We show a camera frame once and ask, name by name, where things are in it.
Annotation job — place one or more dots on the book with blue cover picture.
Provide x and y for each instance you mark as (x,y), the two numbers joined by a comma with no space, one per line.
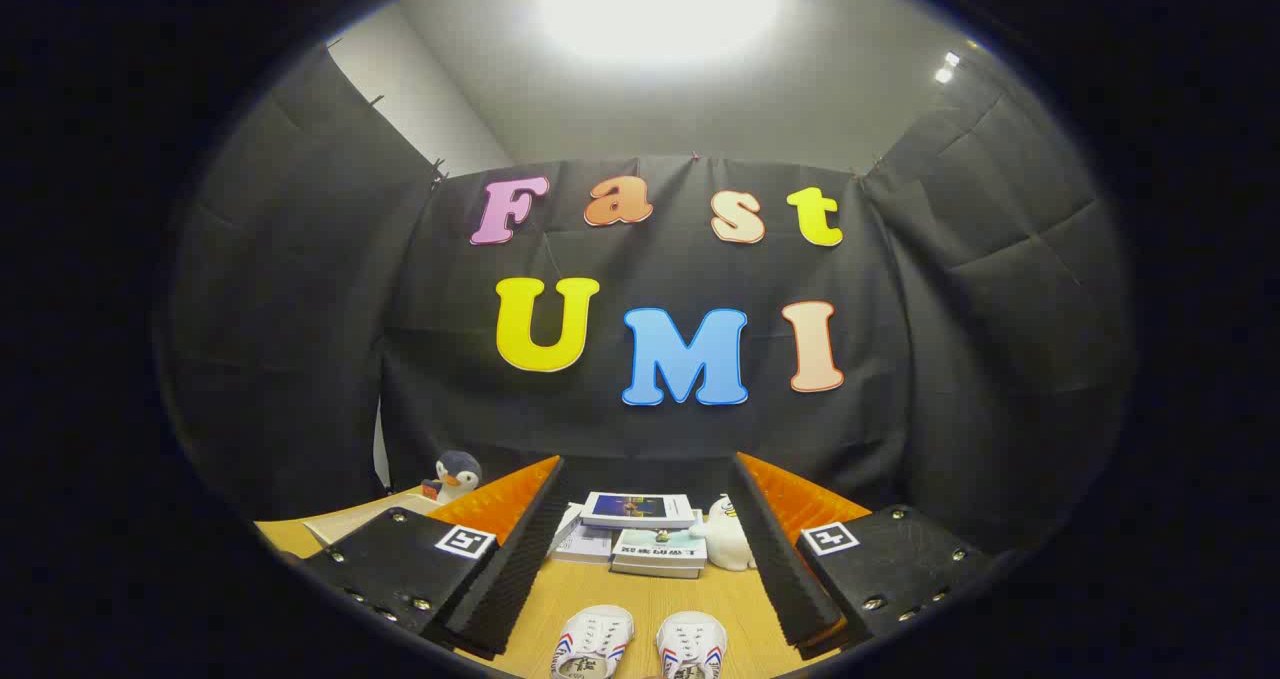
(637,509)

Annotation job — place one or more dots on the thick book with teal cover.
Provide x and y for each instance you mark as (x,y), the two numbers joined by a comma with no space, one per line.
(660,551)

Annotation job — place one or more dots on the small ceiling spot light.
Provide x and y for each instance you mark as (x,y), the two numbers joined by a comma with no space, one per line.
(945,67)

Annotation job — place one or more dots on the white canvas shoe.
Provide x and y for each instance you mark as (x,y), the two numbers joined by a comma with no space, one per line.
(593,642)
(692,645)

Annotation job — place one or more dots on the white duck plush toy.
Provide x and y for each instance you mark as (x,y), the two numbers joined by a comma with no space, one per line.
(728,539)

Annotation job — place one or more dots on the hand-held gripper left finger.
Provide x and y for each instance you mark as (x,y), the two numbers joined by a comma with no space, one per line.
(520,569)

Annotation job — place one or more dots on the white book with printed text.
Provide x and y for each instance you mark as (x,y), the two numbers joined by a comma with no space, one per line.
(592,545)

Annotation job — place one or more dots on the beige fabric storage box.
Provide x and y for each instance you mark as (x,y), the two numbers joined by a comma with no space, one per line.
(345,521)

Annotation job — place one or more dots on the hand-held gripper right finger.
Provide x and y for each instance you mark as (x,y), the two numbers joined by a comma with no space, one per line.
(785,569)

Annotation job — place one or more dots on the grey penguin plush toy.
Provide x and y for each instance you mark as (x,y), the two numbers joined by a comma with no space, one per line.
(457,474)

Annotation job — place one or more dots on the black backdrop cloth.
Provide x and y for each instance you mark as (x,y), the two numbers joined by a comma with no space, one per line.
(400,359)

